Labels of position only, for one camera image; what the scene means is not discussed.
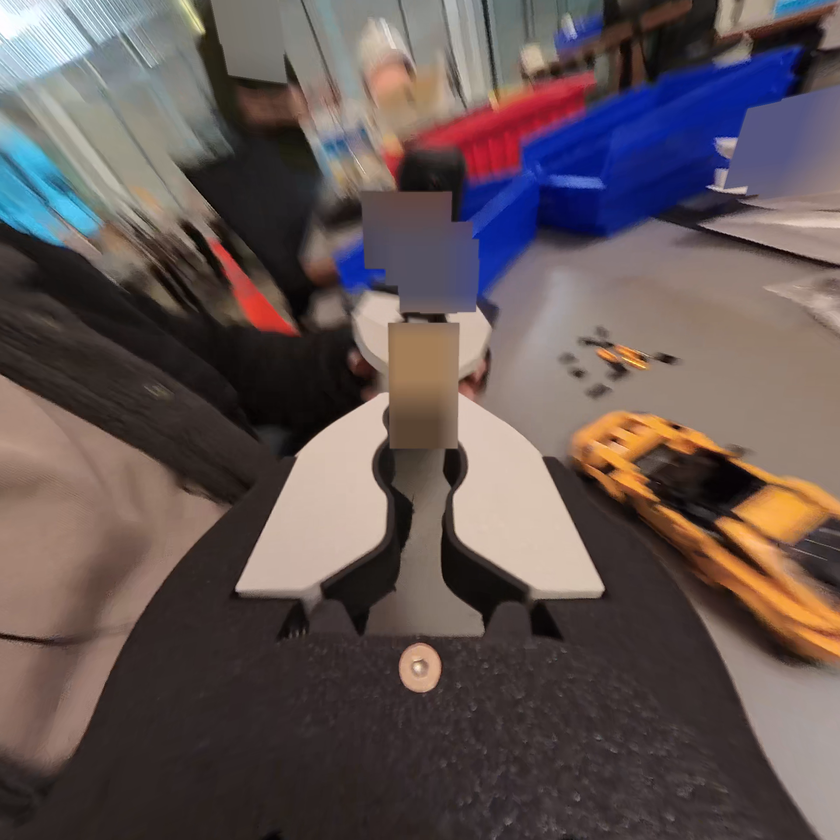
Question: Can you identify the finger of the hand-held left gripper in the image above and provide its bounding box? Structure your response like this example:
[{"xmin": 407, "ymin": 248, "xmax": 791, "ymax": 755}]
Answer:
[
  {"xmin": 351, "ymin": 294, "xmax": 406, "ymax": 373},
  {"xmin": 458, "ymin": 304, "xmax": 494, "ymax": 379}
]

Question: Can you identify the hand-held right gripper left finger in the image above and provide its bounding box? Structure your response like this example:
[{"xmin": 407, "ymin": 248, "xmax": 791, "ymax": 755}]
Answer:
[{"xmin": 235, "ymin": 397, "xmax": 403, "ymax": 636}]

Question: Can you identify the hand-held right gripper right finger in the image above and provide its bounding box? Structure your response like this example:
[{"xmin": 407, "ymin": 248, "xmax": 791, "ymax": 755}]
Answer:
[{"xmin": 441, "ymin": 397, "xmax": 606, "ymax": 636}]

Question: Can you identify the pile of small lego parts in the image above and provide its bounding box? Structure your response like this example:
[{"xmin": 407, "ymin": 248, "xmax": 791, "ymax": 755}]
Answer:
[{"xmin": 558, "ymin": 327, "xmax": 680, "ymax": 401}]

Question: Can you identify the orange lego car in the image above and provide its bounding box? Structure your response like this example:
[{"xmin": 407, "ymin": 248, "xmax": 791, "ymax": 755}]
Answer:
[{"xmin": 567, "ymin": 410, "xmax": 840, "ymax": 664}]

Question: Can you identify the person's left hand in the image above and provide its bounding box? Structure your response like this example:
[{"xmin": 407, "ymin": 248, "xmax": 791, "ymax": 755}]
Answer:
[{"xmin": 458, "ymin": 356, "xmax": 493, "ymax": 404}]

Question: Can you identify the red plastic bin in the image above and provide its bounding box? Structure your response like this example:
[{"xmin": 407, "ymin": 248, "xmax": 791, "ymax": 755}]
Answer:
[{"xmin": 387, "ymin": 73, "xmax": 595, "ymax": 181}]

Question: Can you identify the blue plastic bin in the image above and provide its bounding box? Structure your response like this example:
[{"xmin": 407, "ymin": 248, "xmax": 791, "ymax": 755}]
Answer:
[
  {"xmin": 335, "ymin": 167, "xmax": 542, "ymax": 296},
  {"xmin": 521, "ymin": 46, "xmax": 805, "ymax": 172},
  {"xmin": 538, "ymin": 118, "xmax": 719, "ymax": 237}
]

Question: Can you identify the orange-red panel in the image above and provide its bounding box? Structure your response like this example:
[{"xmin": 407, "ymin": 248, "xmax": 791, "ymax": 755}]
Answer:
[{"xmin": 210, "ymin": 239, "xmax": 298, "ymax": 336}]

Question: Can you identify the black fleece jacket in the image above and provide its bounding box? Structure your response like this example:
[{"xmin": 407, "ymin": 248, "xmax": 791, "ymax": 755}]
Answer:
[{"xmin": 0, "ymin": 223, "xmax": 277, "ymax": 506}]

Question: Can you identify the stack of white paper bags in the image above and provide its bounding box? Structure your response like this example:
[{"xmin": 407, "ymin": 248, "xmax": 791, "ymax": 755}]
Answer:
[{"xmin": 699, "ymin": 138, "xmax": 840, "ymax": 263}]

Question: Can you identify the clear plastic parts bag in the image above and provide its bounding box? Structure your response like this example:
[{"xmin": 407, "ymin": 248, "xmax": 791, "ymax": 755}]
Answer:
[{"xmin": 764, "ymin": 276, "xmax": 840, "ymax": 329}]

